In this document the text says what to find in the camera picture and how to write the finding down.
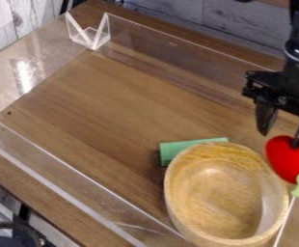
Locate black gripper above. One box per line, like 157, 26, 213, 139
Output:
243, 61, 299, 149

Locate red felt strawberry toy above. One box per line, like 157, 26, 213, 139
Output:
264, 135, 299, 201

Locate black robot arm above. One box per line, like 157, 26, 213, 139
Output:
243, 0, 299, 149

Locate wooden bowl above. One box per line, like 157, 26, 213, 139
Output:
164, 142, 288, 247

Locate green rectangular block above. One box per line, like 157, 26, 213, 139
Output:
160, 137, 228, 167

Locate black clamp base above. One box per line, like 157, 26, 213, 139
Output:
12, 206, 56, 247

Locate clear acrylic front wall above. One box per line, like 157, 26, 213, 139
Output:
0, 124, 193, 247

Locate clear acrylic corner bracket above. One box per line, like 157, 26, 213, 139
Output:
64, 13, 111, 50

